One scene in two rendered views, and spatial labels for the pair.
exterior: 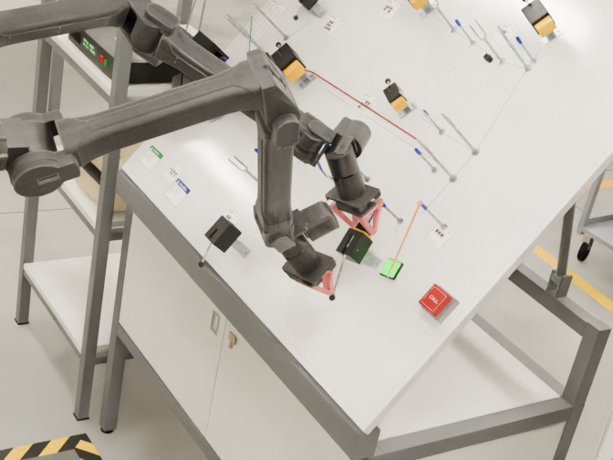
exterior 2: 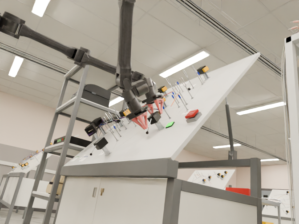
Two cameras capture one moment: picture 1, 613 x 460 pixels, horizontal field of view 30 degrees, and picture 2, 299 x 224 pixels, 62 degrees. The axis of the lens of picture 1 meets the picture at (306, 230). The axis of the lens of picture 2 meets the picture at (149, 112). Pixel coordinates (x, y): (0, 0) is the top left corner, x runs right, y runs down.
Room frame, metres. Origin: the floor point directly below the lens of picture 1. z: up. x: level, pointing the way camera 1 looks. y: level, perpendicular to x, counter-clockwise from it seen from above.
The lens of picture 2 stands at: (0.86, -0.11, 0.70)
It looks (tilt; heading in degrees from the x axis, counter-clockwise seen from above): 20 degrees up; 2
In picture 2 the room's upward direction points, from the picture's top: 9 degrees clockwise
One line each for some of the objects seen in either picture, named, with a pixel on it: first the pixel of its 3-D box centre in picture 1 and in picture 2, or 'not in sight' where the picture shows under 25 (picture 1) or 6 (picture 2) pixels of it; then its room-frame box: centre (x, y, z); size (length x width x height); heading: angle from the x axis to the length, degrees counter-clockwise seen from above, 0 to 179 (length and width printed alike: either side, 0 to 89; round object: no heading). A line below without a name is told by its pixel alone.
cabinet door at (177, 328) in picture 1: (171, 312); (75, 210); (2.49, 0.30, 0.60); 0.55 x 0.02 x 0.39; 37
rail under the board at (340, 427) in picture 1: (226, 290); (100, 170); (2.26, 0.15, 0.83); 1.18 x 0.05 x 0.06; 37
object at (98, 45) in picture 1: (144, 50); (77, 145); (3.05, 0.55, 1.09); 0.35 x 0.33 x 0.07; 37
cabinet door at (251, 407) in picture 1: (274, 441); (121, 223); (2.05, -0.03, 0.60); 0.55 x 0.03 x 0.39; 37
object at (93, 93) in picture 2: not in sight; (90, 97); (3.02, 0.53, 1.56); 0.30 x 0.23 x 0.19; 128
